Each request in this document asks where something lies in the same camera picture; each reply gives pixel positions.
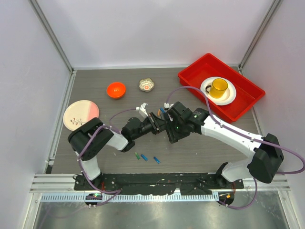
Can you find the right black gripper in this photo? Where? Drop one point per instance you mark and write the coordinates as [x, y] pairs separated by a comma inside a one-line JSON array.
[[181, 135]]

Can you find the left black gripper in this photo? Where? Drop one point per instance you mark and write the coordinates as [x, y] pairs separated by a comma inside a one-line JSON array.
[[158, 125]]

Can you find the black remote control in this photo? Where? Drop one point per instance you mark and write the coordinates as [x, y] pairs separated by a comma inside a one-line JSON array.
[[164, 119]]

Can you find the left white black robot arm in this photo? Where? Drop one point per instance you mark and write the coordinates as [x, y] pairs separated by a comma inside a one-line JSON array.
[[88, 140]]

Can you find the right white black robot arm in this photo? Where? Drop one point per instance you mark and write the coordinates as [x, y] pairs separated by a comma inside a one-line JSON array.
[[263, 158]]

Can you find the blue battery right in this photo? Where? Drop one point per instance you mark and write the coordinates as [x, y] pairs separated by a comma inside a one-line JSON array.
[[157, 160]]

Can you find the small patterned flower bowl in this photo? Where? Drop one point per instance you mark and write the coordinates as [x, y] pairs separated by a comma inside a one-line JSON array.
[[146, 85]]

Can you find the yellow glass mug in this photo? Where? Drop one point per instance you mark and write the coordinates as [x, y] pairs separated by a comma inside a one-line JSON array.
[[217, 88]]

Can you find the orange bowl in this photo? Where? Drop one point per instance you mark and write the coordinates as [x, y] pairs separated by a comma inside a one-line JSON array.
[[116, 90]]

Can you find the red plastic bin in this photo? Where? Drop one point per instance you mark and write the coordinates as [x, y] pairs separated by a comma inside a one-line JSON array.
[[208, 66]]

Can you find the white plate in bin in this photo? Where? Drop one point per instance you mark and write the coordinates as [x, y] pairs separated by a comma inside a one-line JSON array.
[[228, 96]]

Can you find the pink white floral plate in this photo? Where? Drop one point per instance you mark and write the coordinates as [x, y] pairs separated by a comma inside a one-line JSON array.
[[79, 113]]

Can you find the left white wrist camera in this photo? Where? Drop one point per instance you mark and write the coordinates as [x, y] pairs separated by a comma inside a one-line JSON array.
[[142, 110]]

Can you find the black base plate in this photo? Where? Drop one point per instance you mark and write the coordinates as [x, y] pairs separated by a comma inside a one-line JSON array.
[[159, 184]]

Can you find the slotted cable duct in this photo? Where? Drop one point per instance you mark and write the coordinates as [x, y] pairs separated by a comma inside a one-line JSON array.
[[90, 197]]

